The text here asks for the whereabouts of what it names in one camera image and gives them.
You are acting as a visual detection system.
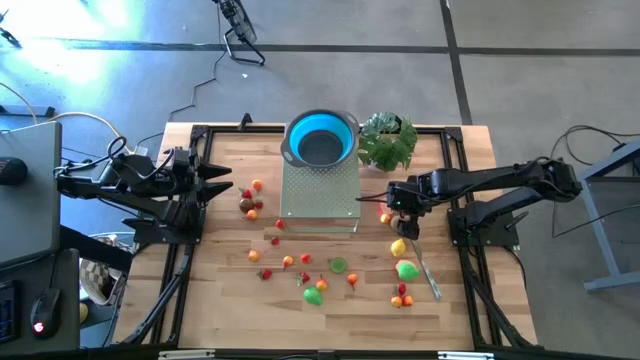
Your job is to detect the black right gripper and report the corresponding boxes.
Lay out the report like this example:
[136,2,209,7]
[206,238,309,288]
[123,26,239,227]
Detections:
[385,172,430,241]

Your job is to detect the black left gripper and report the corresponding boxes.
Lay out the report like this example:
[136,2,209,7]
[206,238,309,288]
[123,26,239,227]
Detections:
[169,147,235,217]

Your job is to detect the blue collapsible colander bowl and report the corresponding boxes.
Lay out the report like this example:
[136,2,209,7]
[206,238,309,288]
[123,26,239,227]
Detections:
[279,108,361,169]

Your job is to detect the silver table knife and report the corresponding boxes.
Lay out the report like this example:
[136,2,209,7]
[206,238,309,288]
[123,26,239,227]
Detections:
[410,238,444,302]

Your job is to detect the potted green plant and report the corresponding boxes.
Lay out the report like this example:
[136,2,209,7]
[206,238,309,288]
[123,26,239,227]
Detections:
[357,111,419,174]

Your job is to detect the green toy pear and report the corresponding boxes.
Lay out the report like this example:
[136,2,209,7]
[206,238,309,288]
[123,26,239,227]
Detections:
[302,285,325,308]

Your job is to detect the beige checkered cushion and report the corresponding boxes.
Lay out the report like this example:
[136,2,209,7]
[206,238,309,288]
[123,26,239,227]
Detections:
[78,234,129,307]

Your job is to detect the black floor fan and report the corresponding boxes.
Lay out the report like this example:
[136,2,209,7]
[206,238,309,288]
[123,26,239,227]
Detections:
[213,0,267,67]

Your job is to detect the black desk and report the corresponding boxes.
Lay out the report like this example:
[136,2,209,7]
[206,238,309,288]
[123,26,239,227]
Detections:
[0,248,81,357]

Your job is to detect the grey desk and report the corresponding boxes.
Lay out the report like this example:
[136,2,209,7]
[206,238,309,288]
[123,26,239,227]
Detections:
[0,121,63,269]

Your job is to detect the grey floor bar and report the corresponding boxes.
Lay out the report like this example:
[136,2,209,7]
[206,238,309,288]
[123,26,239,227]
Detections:
[0,104,56,119]

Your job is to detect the black round device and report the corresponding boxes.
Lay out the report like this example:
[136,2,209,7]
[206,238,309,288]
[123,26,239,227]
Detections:
[0,156,29,187]

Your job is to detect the black computer mouse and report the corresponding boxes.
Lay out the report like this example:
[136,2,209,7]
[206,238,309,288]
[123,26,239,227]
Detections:
[29,287,62,341]

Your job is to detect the black keyboard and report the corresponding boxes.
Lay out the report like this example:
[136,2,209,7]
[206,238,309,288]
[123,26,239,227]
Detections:
[0,279,22,346]

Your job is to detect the black tripod leg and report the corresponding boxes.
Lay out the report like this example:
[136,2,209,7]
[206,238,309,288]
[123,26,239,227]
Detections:
[0,9,24,50]

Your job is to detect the black floor cable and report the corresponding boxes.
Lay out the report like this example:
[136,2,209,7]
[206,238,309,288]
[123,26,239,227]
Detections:
[134,4,226,151]

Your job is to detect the black aluminium table frame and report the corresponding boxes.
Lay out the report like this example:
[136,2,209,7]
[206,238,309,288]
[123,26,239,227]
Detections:
[112,123,539,351]

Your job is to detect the silver metal bracket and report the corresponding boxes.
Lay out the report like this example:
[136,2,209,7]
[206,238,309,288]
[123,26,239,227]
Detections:
[438,351,496,360]
[158,349,216,360]

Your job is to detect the cream hose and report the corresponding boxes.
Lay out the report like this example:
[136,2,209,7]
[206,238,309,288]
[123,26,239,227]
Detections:
[0,82,132,151]

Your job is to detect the blue grey table frame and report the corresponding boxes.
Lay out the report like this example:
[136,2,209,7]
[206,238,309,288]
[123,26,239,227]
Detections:
[579,139,640,292]

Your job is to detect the black cables on floor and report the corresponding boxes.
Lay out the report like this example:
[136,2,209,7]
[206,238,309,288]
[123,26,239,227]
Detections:
[548,124,640,239]

